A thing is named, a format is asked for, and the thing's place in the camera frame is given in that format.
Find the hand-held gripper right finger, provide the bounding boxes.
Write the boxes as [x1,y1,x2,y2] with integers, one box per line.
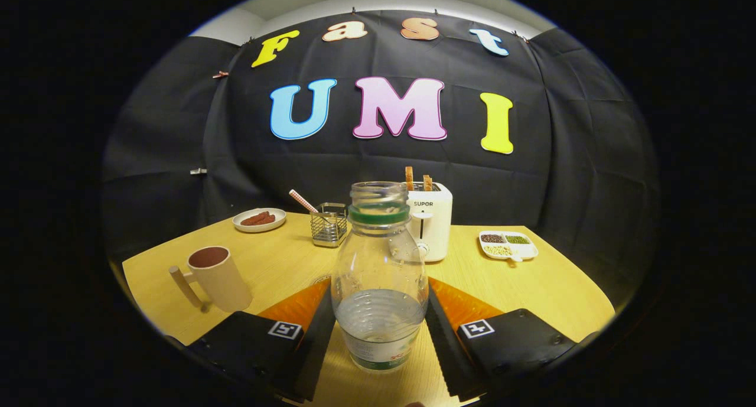
[426,277,597,403]

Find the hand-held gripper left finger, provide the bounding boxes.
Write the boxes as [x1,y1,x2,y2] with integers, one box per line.
[186,277,336,403]

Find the clear plastic juice bottle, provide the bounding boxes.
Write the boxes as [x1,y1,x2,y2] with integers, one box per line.
[331,181,429,372]

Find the beige cup with wooden handle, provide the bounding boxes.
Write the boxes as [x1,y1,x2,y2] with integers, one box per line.
[170,246,253,313]

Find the wooden table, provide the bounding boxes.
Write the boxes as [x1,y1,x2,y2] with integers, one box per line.
[122,212,616,407]

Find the white divided tray with beans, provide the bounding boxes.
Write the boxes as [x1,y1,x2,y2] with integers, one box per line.
[478,230,539,262]

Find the white toaster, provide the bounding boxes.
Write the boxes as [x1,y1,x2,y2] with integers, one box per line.
[390,183,454,263]

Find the round white plate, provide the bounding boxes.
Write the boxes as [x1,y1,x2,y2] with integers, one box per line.
[232,208,287,233]

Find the black backdrop cloth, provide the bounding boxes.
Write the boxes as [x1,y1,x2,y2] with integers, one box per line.
[102,10,659,304]

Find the wire mesh basket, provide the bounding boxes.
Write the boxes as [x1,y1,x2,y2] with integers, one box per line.
[310,203,349,248]

